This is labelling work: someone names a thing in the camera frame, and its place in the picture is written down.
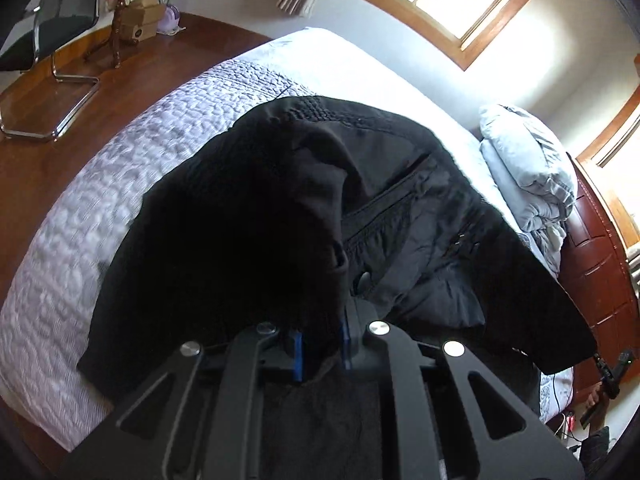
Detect black quilted pants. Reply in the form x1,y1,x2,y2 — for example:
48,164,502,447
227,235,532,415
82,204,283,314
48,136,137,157
61,96,596,479

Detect person's right hand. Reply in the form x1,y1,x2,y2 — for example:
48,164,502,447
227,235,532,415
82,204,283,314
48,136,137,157
586,382,602,408

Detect brown wooden headboard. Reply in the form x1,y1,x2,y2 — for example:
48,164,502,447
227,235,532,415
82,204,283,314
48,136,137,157
556,152,640,406

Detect bed with quilted mattress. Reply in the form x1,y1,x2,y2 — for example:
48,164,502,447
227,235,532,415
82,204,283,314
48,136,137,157
1,28,575,451

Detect folded grey duvet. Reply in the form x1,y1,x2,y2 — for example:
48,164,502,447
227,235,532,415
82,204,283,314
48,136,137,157
480,104,578,276

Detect side wooden framed window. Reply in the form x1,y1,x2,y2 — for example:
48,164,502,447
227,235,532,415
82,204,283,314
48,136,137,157
577,54,640,248

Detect wooden coat rack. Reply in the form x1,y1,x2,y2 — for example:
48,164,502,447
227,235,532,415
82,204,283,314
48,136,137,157
85,0,126,68

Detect small lavender object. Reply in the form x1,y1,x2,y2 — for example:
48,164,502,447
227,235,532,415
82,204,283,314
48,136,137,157
156,4,184,37

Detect stacked cardboard boxes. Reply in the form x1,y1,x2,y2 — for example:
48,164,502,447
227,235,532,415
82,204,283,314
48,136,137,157
119,0,166,42

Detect black chrome cantilever chair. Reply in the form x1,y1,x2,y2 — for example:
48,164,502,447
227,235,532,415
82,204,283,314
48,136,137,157
1,0,100,141

